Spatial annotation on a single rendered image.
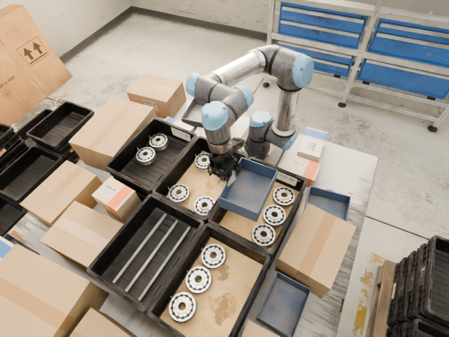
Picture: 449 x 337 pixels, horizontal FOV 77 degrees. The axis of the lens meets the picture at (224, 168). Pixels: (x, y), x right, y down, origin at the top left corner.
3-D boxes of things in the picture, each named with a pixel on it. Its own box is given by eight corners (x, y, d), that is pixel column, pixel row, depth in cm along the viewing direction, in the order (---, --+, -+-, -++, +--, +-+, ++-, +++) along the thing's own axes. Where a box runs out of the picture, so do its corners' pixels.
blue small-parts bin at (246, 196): (241, 167, 116) (241, 156, 110) (276, 180, 111) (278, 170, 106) (219, 206, 106) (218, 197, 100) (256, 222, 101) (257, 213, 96)
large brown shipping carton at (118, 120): (123, 120, 190) (111, 95, 174) (161, 130, 182) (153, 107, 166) (84, 164, 169) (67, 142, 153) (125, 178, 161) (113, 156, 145)
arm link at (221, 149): (214, 126, 90) (236, 132, 87) (216, 136, 93) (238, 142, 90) (202, 142, 86) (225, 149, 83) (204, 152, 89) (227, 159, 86)
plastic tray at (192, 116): (182, 124, 178) (180, 118, 174) (194, 103, 189) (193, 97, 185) (222, 133, 172) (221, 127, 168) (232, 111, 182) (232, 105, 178)
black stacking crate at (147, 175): (158, 131, 167) (154, 117, 158) (200, 149, 157) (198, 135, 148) (111, 180, 147) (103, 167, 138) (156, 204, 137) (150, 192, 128)
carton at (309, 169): (283, 178, 156) (284, 170, 150) (290, 162, 162) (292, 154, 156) (311, 188, 151) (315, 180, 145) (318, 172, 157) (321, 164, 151)
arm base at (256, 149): (250, 134, 171) (250, 121, 163) (273, 142, 167) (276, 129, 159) (240, 150, 162) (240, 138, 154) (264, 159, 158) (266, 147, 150)
